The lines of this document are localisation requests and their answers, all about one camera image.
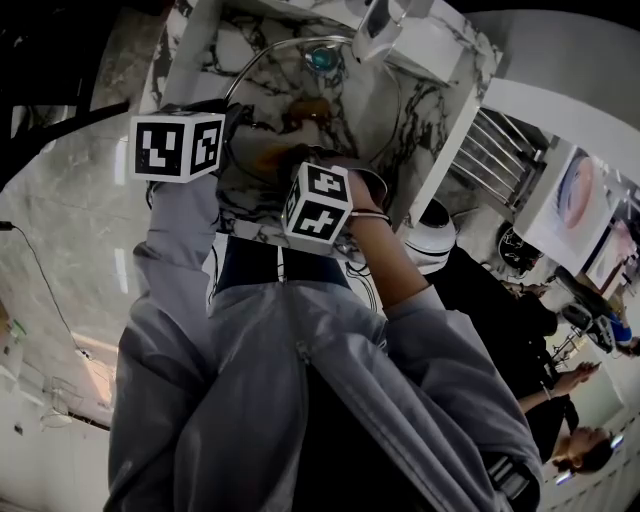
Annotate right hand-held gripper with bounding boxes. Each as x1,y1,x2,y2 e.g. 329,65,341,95
276,143,355,257

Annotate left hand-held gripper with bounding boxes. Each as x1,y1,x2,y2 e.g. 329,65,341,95
128,98,255,185

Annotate yellow sponge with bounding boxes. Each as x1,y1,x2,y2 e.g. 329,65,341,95
257,144,304,171

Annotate glass lid with wooden handle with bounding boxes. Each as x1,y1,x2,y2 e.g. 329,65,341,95
222,34,404,186

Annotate person's right forearm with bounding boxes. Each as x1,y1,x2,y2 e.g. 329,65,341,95
347,212,436,321

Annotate person's left forearm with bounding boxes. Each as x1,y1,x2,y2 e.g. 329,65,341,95
132,174,224,321

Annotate person's right hand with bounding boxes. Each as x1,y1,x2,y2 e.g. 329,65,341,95
348,168,390,215

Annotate person's dark trousers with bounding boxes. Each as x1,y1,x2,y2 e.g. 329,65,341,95
214,237,351,296

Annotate white round appliance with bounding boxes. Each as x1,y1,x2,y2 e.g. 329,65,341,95
402,197,459,274

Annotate black table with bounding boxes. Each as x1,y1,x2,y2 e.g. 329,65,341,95
0,0,166,191

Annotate teal sink drain plug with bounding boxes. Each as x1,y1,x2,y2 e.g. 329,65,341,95
304,43,341,74

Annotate person's grey zip hoodie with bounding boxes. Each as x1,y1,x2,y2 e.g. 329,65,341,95
107,174,544,512

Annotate metal rack shelf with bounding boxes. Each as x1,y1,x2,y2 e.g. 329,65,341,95
447,107,549,211

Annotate chrome sink faucet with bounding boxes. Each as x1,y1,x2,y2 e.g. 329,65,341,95
349,0,434,64

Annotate black printed bag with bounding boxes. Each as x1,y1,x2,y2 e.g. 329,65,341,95
497,223,544,274

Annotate white marble sink cabinet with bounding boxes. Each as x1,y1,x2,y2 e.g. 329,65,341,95
137,0,504,261

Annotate white sink table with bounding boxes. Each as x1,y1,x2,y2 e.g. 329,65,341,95
512,139,621,274

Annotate person's black undershirt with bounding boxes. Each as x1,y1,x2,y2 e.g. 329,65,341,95
289,359,421,512

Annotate pink round basin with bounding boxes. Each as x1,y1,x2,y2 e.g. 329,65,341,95
562,154,596,226

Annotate white perforated panel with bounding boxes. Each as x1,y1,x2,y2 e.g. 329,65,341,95
0,394,114,512

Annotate black and white cable bundle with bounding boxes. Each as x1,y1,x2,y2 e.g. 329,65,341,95
344,259,386,311

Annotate black floor cable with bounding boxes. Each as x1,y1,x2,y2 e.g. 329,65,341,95
0,219,101,364

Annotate grey webbing strap buckle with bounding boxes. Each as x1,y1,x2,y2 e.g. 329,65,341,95
487,452,539,501

